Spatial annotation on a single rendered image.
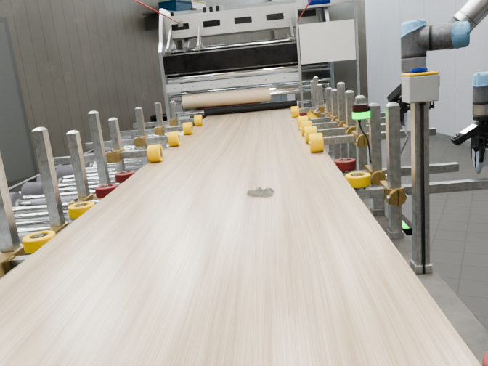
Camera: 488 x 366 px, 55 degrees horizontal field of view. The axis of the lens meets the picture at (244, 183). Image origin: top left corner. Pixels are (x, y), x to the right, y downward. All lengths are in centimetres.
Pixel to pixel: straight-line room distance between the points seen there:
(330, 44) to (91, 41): 421
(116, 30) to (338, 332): 744
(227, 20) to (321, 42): 91
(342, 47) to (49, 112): 409
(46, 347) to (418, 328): 53
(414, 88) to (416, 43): 37
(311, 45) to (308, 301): 359
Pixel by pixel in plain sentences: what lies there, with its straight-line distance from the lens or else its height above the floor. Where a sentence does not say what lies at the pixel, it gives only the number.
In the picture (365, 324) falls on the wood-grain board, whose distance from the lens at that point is 71.
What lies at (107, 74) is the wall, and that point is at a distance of 764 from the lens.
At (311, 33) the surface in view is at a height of 152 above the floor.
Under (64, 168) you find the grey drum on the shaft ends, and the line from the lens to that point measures 274.
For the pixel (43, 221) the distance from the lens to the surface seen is 185.
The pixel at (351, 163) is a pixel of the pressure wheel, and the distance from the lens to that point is 176.
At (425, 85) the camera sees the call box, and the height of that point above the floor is 119.
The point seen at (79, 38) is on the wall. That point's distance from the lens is 735.
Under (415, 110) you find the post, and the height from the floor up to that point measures 113.
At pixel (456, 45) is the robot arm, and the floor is 128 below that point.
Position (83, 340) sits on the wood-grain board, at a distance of 77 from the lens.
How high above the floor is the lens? 126
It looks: 13 degrees down
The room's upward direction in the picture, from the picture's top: 6 degrees counter-clockwise
